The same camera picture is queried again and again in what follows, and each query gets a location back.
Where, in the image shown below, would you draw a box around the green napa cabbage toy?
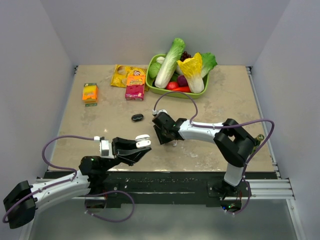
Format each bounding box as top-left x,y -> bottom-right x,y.
154,38 -> 186,89

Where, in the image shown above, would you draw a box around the green lettuce leaf toy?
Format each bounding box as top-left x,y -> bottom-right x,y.
200,52 -> 217,78

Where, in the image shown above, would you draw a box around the dark toy grapes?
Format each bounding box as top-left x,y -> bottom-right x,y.
180,51 -> 192,62

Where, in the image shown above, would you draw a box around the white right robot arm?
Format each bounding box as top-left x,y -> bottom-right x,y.
152,110 -> 257,197

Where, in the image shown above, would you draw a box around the white earbud charging case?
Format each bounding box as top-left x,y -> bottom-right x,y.
135,134 -> 151,149

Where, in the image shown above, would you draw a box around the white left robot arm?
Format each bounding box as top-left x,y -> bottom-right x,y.
2,135 -> 151,229

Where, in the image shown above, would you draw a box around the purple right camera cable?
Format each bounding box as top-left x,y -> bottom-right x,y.
152,91 -> 275,216

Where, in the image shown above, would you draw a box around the orange toy carrot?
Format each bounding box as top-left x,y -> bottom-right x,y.
173,86 -> 191,93

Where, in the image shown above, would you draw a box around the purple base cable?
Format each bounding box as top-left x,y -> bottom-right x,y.
84,189 -> 136,223

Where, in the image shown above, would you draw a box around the orange sponge pack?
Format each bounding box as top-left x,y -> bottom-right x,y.
82,83 -> 99,107

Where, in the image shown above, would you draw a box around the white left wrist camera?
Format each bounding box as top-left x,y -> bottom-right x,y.
93,136 -> 111,158

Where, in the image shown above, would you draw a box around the black earbud charging case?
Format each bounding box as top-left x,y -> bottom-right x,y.
131,113 -> 144,122

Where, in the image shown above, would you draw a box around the yellow napa cabbage toy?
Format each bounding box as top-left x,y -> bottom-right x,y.
176,52 -> 204,94

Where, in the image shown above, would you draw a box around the red toy tomato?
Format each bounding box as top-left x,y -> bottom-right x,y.
165,81 -> 179,91

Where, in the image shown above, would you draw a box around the green plastic tray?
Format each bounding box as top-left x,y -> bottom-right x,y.
145,54 -> 210,99

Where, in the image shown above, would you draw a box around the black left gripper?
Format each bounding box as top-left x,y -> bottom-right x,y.
100,136 -> 151,172

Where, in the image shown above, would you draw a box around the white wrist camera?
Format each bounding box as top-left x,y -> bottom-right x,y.
152,109 -> 168,116
93,136 -> 111,158

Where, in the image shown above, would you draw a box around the black base frame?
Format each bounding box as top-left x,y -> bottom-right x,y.
42,170 -> 253,209

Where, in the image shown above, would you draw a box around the white toy garlic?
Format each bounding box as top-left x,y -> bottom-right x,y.
156,56 -> 165,65

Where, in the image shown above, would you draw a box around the red snack box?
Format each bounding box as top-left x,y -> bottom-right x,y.
124,75 -> 146,101

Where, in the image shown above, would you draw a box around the purple toy onion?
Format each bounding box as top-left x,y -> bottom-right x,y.
176,75 -> 189,87

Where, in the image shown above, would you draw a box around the yellow chips bag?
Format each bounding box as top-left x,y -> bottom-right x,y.
110,64 -> 147,88

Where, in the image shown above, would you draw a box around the green round toy vegetable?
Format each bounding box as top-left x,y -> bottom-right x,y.
148,62 -> 162,79

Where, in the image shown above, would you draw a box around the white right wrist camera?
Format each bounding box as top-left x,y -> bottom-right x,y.
152,109 -> 168,116

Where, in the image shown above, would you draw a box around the green glass bottle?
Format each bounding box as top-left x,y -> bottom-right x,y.
252,134 -> 265,154

